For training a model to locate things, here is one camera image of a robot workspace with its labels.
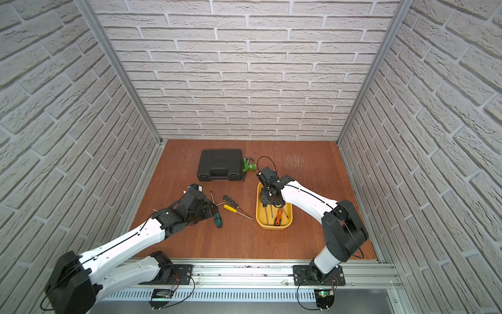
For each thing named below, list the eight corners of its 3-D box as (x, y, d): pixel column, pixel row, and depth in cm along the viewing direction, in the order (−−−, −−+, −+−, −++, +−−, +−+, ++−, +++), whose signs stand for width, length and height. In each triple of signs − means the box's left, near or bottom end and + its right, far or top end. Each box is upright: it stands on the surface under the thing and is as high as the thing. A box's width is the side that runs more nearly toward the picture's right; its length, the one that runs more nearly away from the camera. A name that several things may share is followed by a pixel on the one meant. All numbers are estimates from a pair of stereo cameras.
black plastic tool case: (198, 182, 102) (195, 175, 97) (205, 154, 114) (202, 147, 110) (241, 182, 102) (241, 176, 98) (243, 155, 115) (242, 148, 110)
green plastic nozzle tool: (242, 172, 106) (242, 169, 104) (243, 160, 112) (242, 157, 110) (256, 172, 107) (256, 169, 104) (256, 160, 112) (256, 157, 110)
